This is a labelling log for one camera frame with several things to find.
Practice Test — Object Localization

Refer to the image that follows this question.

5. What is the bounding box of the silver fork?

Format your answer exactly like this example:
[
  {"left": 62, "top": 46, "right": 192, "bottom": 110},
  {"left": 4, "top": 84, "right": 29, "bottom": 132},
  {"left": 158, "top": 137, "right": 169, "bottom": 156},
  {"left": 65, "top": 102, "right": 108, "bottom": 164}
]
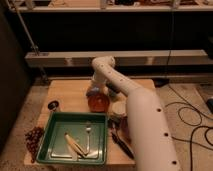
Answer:
[{"left": 86, "top": 122, "right": 91, "bottom": 155}]

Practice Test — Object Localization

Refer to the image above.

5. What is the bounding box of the orange bowl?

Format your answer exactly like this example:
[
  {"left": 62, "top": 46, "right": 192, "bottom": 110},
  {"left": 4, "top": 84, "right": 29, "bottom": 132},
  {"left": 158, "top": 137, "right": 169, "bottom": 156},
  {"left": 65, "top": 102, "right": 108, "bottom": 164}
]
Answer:
[{"left": 88, "top": 93, "right": 110, "bottom": 112}]

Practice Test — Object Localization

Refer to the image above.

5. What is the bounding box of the small black cup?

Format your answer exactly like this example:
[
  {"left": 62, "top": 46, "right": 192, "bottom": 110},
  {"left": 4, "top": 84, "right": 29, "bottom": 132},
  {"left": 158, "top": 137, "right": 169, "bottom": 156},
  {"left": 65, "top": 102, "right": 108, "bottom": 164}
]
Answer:
[{"left": 48, "top": 100, "right": 60, "bottom": 112}]

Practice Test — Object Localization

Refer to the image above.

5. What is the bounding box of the grey metal shelf beam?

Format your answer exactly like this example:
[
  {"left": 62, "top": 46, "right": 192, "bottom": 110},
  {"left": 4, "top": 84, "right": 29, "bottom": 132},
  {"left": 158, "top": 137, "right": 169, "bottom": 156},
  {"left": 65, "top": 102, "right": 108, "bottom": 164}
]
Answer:
[{"left": 25, "top": 50, "right": 213, "bottom": 68}]

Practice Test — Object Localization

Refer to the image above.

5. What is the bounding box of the bunch of red grapes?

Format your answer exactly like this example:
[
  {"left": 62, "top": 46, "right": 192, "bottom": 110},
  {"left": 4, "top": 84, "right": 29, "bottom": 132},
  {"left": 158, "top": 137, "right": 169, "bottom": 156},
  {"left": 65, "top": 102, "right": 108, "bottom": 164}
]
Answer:
[{"left": 25, "top": 127, "right": 44, "bottom": 163}]

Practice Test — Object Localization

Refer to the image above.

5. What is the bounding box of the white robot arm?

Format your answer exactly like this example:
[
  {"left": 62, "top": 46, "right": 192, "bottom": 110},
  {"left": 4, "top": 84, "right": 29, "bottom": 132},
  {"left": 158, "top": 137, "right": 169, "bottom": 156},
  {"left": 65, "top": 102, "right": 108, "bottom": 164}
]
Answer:
[{"left": 91, "top": 56, "right": 180, "bottom": 171}]

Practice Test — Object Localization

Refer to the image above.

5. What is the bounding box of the cream banana peel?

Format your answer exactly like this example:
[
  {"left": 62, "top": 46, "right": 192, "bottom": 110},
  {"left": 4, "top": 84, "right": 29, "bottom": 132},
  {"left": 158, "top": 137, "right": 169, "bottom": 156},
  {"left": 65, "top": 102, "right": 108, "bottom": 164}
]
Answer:
[{"left": 64, "top": 133, "right": 87, "bottom": 158}]

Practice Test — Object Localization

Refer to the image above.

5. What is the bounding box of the black rectangular block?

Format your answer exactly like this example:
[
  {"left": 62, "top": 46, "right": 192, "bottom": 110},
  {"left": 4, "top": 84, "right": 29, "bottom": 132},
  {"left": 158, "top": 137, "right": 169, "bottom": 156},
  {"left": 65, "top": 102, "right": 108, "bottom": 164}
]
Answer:
[{"left": 106, "top": 83, "right": 119, "bottom": 97}]

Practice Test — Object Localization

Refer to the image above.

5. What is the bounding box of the small white bowl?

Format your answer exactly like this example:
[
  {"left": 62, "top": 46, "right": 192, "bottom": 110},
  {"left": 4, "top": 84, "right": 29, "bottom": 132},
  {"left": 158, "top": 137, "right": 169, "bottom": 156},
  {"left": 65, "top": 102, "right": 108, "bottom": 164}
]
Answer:
[{"left": 112, "top": 101, "right": 126, "bottom": 117}]

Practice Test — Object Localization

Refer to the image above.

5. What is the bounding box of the blue sponge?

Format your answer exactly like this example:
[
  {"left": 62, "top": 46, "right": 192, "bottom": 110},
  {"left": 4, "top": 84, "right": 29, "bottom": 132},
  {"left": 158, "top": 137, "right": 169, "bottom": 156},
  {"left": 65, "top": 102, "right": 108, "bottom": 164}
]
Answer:
[{"left": 86, "top": 87, "right": 100, "bottom": 97}]

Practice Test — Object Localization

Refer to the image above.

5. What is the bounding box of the black handled knife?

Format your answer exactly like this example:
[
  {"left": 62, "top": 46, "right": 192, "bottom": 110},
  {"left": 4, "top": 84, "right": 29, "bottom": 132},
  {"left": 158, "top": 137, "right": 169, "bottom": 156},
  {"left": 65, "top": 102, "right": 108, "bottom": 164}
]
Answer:
[{"left": 111, "top": 132, "right": 134, "bottom": 159}]

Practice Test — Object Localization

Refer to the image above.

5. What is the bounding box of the purple bowl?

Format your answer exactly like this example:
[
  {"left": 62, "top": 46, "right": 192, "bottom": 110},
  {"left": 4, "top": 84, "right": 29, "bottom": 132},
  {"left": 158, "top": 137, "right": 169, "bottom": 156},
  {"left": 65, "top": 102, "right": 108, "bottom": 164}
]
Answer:
[{"left": 120, "top": 117, "right": 131, "bottom": 141}]

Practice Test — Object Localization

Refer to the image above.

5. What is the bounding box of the green plastic tray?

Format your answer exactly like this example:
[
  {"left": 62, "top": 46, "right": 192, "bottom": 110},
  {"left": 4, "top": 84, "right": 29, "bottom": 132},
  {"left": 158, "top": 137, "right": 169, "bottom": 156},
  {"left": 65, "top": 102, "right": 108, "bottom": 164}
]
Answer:
[{"left": 36, "top": 112, "right": 107, "bottom": 165}]

